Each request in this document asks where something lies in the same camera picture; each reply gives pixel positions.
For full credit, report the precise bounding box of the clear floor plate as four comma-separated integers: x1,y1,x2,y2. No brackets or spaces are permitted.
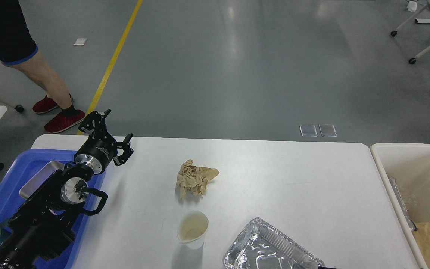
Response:
318,124,338,137
299,124,318,137

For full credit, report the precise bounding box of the beige plastic bin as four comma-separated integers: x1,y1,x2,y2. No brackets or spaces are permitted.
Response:
370,143,430,269

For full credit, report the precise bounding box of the aluminium foil tray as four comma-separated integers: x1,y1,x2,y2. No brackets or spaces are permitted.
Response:
223,217,325,269

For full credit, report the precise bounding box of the foil tray in bin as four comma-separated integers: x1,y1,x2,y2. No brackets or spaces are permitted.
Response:
389,177,418,231

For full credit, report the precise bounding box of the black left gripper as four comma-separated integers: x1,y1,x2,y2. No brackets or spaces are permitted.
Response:
74,109,134,175

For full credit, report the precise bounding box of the crumpled brown paper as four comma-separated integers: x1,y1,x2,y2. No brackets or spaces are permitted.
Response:
176,160,219,199

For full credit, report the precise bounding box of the clear floor plate left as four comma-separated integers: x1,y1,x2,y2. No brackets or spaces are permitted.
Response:
299,124,318,137

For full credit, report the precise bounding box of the blue plastic bin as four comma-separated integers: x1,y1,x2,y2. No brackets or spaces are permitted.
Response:
0,149,105,269

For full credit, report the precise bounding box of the white paper scrap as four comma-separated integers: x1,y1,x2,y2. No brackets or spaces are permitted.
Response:
73,38,87,46

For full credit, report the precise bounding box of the white paper cup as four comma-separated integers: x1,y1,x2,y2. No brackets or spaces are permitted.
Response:
177,210,209,250

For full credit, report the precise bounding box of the person in black shorts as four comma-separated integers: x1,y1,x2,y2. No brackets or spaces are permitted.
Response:
0,0,85,133

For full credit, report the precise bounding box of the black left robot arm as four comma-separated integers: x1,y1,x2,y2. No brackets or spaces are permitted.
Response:
0,109,134,269

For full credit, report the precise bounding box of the square stainless steel tray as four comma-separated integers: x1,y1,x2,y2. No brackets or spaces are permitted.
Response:
19,161,65,200

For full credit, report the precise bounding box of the clear floor plate right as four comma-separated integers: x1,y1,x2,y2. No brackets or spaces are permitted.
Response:
318,124,338,137

